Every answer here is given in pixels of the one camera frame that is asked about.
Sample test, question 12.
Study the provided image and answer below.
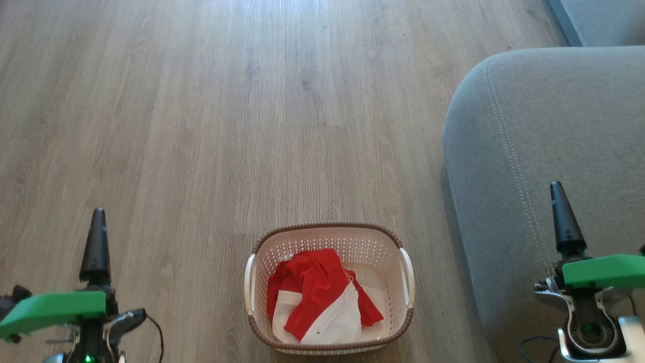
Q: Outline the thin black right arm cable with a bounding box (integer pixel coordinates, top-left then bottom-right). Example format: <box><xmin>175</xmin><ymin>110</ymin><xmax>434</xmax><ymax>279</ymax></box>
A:
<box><xmin>519</xmin><ymin>335</ymin><xmax>561</xmax><ymax>363</ymax></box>

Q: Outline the grey fabric sofa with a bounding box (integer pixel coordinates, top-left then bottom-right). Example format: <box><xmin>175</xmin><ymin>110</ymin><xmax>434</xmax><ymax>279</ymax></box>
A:
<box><xmin>442</xmin><ymin>46</ymin><xmax>645</xmax><ymax>363</ymax></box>

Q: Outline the white perforated laundry basket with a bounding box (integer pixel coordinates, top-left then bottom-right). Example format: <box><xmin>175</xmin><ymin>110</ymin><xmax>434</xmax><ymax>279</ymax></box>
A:
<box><xmin>244</xmin><ymin>222</ymin><xmax>416</xmax><ymax>355</ymax></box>

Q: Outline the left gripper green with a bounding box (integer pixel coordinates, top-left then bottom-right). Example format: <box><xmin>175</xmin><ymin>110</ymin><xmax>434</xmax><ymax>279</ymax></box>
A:
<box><xmin>0</xmin><ymin>208</ymin><xmax>148</xmax><ymax>363</ymax></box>

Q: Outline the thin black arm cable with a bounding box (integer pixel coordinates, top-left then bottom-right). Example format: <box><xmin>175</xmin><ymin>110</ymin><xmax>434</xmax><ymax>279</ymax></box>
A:
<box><xmin>145</xmin><ymin>314</ymin><xmax>165</xmax><ymax>363</ymax></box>
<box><xmin>519</xmin><ymin>335</ymin><xmax>561</xmax><ymax>363</ymax></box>

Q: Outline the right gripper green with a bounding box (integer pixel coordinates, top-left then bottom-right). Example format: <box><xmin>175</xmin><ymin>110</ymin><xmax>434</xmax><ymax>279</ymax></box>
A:
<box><xmin>534</xmin><ymin>181</ymin><xmax>645</xmax><ymax>361</ymax></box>

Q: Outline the red and white garment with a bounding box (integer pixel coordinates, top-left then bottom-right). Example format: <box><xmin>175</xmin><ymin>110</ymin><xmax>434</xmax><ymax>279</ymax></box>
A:
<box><xmin>267</xmin><ymin>248</ymin><xmax>384</xmax><ymax>345</ymax></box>

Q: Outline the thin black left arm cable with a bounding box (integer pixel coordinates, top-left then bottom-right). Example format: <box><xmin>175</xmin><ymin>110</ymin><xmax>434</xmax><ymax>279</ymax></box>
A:
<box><xmin>145</xmin><ymin>314</ymin><xmax>165</xmax><ymax>363</ymax></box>

